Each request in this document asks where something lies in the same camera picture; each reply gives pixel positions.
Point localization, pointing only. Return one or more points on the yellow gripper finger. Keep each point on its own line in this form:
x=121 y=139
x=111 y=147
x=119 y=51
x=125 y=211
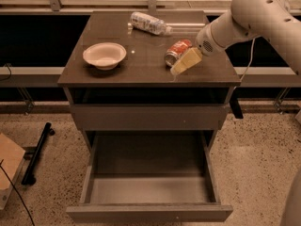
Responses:
x=190 y=58

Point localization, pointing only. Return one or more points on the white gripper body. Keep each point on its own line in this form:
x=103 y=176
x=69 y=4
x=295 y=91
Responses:
x=205 y=41

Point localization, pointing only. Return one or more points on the red coke can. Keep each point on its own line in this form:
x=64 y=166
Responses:
x=175 y=51

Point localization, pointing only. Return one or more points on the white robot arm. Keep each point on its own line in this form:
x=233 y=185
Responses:
x=257 y=160

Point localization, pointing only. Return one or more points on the dark grey drawer cabinet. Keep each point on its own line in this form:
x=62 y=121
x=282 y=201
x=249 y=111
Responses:
x=142 y=77

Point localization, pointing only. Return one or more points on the closed grey top drawer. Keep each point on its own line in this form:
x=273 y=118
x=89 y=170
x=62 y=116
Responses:
x=148 y=118

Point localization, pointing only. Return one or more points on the open grey middle drawer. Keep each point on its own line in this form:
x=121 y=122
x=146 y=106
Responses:
x=150 y=177

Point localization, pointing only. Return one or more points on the clear plastic water bottle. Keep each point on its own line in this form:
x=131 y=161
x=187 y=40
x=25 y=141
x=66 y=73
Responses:
x=150 y=24

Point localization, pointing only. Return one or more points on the white bowl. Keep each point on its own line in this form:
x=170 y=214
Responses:
x=104 y=56

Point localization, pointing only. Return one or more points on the black bar on floor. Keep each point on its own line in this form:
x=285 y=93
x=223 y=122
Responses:
x=29 y=178

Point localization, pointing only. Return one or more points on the brown cardboard box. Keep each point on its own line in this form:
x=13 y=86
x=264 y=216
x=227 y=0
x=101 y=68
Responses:
x=12 y=158

